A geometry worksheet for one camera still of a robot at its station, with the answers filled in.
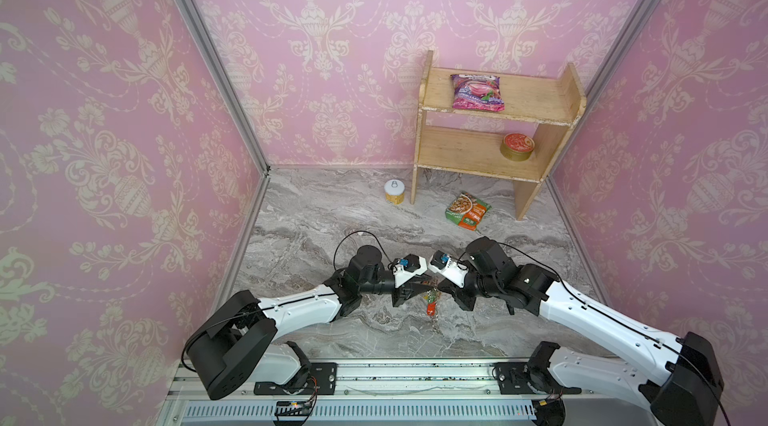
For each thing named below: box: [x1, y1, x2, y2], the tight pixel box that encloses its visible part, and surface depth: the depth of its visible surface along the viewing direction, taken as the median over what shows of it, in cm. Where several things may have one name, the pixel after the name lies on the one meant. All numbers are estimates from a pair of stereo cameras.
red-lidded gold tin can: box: [500, 133, 535, 162], surface depth 96 cm
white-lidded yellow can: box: [384, 179, 405, 205], surface depth 110 cm
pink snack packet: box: [451, 74, 505, 112], surface depth 77 cm
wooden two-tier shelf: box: [410, 50, 587, 220], surface depth 85 cm
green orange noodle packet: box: [445, 191, 492, 231], surface depth 108 cm
